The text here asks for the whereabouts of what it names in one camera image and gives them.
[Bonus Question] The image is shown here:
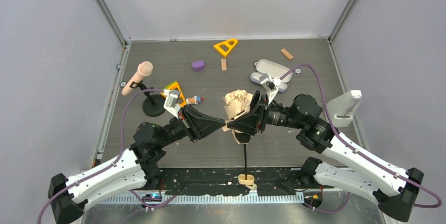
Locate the beige folding umbrella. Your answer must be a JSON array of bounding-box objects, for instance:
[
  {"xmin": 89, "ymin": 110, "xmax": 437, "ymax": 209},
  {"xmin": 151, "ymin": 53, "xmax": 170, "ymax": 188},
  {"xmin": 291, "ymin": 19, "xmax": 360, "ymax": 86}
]
[{"xmin": 222, "ymin": 89, "xmax": 257, "ymax": 190}]

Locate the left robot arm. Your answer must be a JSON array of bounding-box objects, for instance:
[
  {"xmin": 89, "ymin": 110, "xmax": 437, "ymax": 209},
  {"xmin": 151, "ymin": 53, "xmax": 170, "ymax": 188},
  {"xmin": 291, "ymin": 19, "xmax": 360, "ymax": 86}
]
[{"xmin": 48, "ymin": 105, "xmax": 226, "ymax": 223}]

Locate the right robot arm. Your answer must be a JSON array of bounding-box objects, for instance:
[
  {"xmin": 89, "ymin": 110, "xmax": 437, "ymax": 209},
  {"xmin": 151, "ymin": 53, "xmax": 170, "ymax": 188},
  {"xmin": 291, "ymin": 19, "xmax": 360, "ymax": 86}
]
[{"xmin": 224, "ymin": 90, "xmax": 424, "ymax": 222}]

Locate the small ice cream toy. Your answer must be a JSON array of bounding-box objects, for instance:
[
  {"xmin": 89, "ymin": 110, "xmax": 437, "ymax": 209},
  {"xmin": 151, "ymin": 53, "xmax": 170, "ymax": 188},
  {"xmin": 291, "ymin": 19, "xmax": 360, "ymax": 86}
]
[{"xmin": 186, "ymin": 96, "xmax": 204, "ymax": 105}]

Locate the orange green triangle block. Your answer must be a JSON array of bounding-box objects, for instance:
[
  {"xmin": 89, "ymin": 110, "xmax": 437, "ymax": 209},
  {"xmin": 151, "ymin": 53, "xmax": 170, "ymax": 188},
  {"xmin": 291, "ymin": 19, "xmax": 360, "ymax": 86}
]
[{"xmin": 160, "ymin": 80, "xmax": 188, "ymax": 108}]

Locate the pink toy microphone on stand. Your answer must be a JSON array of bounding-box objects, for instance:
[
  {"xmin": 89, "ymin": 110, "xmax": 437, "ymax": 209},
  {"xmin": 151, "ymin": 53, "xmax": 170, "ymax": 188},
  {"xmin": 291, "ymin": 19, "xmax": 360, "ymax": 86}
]
[{"xmin": 121, "ymin": 61, "xmax": 165, "ymax": 117}]

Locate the white glasses case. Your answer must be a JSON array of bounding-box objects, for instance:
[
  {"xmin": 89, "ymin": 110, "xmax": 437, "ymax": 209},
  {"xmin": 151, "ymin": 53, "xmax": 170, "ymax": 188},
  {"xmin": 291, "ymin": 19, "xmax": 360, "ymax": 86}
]
[{"xmin": 250, "ymin": 59, "xmax": 292, "ymax": 93}]

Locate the small wooden block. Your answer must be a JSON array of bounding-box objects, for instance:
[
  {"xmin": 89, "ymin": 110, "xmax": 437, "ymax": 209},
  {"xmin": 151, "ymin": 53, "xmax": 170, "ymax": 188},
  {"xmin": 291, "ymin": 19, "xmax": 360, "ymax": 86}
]
[
  {"xmin": 220, "ymin": 58, "xmax": 227, "ymax": 72},
  {"xmin": 280, "ymin": 48, "xmax": 293, "ymax": 60}
]

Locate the purple heart-shaped box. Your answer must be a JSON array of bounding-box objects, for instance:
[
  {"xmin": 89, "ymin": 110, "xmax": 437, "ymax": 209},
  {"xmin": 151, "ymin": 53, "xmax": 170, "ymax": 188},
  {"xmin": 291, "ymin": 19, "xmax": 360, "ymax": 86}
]
[{"xmin": 191, "ymin": 60, "xmax": 205, "ymax": 72}]

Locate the white stand holder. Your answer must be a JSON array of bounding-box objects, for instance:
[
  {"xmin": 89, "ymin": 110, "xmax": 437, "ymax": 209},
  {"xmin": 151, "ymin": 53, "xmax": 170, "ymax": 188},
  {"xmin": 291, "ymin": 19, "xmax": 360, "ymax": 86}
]
[{"xmin": 327, "ymin": 90, "xmax": 362, "ymax": 128}]

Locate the yellow triangle frame block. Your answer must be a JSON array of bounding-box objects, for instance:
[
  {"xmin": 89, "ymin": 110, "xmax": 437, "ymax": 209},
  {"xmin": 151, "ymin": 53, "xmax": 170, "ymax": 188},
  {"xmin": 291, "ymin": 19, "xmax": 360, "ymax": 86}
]
[{"xmin": 213, "ymin": 38, "xmax": 238, "ymax": 58}]

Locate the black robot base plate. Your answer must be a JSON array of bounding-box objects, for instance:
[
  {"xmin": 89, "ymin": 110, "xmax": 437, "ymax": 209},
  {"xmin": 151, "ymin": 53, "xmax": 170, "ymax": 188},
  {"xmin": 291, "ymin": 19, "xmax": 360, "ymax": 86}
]
[{"xmin": 139, "ymin": 167, "xmax": 331, "ymax": 196}]

